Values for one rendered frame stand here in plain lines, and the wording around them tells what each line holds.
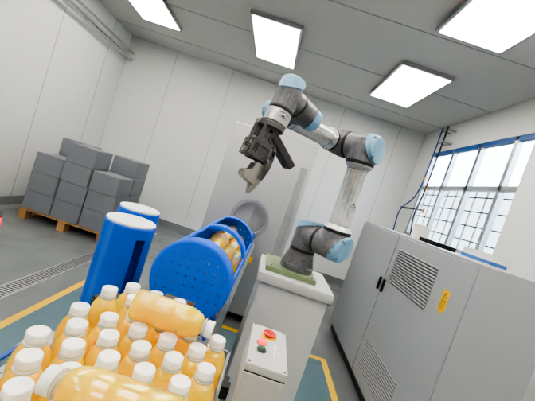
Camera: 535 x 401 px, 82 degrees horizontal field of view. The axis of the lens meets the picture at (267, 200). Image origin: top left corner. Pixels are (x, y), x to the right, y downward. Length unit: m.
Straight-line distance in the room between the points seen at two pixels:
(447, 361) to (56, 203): 4.62
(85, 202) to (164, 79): 3.10
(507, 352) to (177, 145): 5.72
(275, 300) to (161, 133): 5.58
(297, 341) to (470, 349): 1.20
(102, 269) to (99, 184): 2.84
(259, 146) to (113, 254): 1.25
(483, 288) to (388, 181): 4.56
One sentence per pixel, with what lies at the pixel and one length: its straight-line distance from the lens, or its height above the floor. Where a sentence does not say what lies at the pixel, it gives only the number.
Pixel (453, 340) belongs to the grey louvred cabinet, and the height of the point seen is 0.98.
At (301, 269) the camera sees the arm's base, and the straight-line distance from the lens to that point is 1.36.
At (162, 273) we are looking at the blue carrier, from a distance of 1.14.
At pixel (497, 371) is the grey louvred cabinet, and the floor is 0.89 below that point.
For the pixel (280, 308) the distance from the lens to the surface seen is 1.33.
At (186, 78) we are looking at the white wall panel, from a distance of 6.70.
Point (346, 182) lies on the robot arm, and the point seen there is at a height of 1.60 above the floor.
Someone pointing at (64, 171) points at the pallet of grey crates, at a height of 0.78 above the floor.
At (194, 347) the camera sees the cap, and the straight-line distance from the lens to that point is 0.78.
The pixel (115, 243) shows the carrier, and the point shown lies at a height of 0.92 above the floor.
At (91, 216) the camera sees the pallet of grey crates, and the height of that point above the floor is 0.32.
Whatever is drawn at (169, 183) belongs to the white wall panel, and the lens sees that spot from 6.46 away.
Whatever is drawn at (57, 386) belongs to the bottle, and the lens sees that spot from 0.56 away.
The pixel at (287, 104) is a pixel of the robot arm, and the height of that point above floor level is 1.72.
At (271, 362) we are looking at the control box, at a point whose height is 1.10.
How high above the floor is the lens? 1.49
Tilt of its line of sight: 3 degrees down
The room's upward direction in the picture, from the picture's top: 19 degrees clockwise
